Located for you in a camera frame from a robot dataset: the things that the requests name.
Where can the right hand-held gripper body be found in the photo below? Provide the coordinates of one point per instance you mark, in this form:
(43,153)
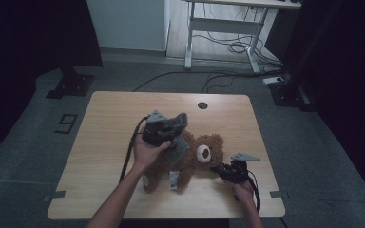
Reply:
(236,172)

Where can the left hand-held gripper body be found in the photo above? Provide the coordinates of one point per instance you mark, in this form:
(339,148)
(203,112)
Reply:
(157,131)

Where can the brown teddy bear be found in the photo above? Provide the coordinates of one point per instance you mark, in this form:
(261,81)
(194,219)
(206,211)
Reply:
(196,158)

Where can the grey cloth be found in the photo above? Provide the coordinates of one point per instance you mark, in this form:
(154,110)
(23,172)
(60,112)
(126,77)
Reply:
(179,147)

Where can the person's right hand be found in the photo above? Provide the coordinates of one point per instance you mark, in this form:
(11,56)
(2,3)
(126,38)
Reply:
(244,191)

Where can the person's left hand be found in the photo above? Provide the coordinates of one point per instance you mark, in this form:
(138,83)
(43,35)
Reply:
(145,155)

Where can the black stand base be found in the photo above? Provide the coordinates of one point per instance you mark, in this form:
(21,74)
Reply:
(286,95)
(71,85)

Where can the white power strip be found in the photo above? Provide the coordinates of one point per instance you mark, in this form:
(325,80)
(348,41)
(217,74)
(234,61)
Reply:
(273,80)

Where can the white desk with metal legs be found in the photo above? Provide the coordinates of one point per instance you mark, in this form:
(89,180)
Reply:
(225,26)

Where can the dark curtain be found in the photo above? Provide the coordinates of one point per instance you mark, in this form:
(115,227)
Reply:
(28,47)
(345,63)

